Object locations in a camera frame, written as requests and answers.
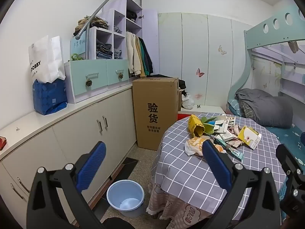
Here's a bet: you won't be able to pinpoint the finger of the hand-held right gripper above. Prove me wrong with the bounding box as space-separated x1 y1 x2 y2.
276 144 305 196

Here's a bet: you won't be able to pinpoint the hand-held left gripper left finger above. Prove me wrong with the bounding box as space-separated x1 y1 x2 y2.
27 141 112 229

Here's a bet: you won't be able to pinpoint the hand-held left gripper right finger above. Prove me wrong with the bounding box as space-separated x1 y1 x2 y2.
202 139 282 229

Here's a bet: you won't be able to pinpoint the green snack wrapper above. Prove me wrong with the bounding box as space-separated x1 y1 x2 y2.
227 147 244 162

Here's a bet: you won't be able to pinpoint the green plastic wrapper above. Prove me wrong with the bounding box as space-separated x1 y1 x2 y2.
201 116 221 135

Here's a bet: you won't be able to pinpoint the white green medicine box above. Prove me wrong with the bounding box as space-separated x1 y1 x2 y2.
216 116 236 134

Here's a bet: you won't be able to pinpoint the yellow white carton box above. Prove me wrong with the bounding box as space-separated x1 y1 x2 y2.
238 126 262 150

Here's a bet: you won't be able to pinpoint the yellow paper bag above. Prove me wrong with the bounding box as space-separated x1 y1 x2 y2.
188 114 206 136

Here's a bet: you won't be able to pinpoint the blue plastic bin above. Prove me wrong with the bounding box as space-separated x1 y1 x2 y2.
106 180 145 217

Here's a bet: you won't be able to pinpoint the teal bed sheet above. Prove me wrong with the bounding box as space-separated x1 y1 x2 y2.
267 124 305 172

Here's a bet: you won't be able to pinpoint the round table, checked cloth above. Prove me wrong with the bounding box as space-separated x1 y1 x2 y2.
152 114 287 210

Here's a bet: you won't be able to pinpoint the white low cabinet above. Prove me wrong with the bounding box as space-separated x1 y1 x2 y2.
0 83 139 229

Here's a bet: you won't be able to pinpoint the grey blanket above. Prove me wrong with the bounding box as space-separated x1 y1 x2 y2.
235 88 293 128

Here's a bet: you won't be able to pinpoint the white low platform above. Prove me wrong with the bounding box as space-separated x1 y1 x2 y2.
177 105 226 115

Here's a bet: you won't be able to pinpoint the blue plaid pillow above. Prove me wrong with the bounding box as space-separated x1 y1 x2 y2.
227 99 243 115

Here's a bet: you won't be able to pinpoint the pink cartoon table skirt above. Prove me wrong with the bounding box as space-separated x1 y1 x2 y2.
146 181 258 229

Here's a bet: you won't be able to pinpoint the grey checked pillow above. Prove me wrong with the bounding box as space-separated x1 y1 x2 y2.
239 100 255 118

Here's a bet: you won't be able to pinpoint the blue patterned bag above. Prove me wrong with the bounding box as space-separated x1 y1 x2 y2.
33 78 68 115

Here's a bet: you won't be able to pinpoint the teal drawer cabinet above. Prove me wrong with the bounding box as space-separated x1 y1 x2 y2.
64 59 130 104

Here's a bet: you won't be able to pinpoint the tall cardboard box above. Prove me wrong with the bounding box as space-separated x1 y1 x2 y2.
132 77 179 151

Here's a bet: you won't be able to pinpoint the brown hanging toy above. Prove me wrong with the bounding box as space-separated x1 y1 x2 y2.
287 40 299 53

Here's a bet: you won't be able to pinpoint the tan hanging jacket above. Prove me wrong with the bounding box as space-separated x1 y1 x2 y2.
136 37 146 77

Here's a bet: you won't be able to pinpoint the white paper bag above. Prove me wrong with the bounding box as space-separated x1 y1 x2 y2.
29 35 66 84

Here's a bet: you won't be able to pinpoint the folded dark jeans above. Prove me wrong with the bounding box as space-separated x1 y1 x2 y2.
96 43 112 59

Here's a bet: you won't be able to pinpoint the green hanging jacket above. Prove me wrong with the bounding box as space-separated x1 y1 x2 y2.
139 38 150 75

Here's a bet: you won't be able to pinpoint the cream hanging jacket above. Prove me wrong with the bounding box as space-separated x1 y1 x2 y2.
126 32 141 77

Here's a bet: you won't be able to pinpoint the pale blue sign board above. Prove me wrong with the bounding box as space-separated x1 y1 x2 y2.
70 35 86 60

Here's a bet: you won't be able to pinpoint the black hanging coat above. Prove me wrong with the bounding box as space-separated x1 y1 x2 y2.
143 40 154 74

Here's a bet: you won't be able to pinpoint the stepped cubby shelf with drawers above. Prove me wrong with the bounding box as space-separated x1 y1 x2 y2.
77 0 144 60

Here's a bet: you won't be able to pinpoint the white wardrobe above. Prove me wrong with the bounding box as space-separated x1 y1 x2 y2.
157 12 253 108

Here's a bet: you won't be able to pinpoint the teal bunk bed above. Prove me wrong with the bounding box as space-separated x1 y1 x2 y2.
226 3 305 172

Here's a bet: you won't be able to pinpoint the lilac cabinet door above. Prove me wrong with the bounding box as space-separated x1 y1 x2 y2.
142 8 159 75

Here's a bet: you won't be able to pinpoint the pile of brown clothes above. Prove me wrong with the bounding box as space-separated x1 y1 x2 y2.
73 15 109 36

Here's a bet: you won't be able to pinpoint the open wardrobe with clothes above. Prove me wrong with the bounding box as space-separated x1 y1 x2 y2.
89 0 143 60

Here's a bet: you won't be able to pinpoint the lilac wall shelf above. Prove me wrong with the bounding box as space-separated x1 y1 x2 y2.
279 43 305 98

